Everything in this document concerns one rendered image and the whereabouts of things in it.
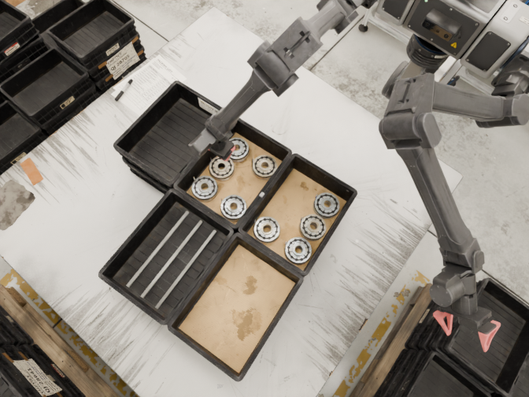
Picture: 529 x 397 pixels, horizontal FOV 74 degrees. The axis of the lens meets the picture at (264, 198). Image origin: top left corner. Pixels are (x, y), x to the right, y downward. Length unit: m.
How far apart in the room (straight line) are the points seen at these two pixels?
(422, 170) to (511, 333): 1.39
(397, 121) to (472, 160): 2.19
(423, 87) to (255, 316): 0.94
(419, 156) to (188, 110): 1.12
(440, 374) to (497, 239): 1.12
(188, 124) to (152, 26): 1.72
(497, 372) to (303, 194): 1.19
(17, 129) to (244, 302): 1.81
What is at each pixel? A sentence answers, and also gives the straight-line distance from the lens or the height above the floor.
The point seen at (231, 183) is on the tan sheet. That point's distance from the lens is 1.47.
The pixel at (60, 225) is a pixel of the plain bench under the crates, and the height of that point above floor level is 0.70.
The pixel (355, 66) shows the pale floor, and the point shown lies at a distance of 3.05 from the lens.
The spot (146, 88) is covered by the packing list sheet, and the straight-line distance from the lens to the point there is 1.93.
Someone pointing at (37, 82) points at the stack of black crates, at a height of 0.38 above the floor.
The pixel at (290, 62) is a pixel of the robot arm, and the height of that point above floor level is 1.58.
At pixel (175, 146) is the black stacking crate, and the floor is 0.83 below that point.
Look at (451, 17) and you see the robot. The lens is 1.20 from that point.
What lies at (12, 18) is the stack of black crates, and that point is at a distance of 2.83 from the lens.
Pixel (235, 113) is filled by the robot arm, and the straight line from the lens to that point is 0.99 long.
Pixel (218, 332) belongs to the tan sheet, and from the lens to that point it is 1.35.
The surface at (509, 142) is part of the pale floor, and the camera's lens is 3.19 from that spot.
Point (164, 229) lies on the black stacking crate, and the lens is 1.44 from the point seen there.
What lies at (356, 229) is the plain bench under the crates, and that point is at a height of 0.70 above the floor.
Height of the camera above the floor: 2.18
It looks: 69 degrees down
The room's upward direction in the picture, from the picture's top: 9 degrees clockwise
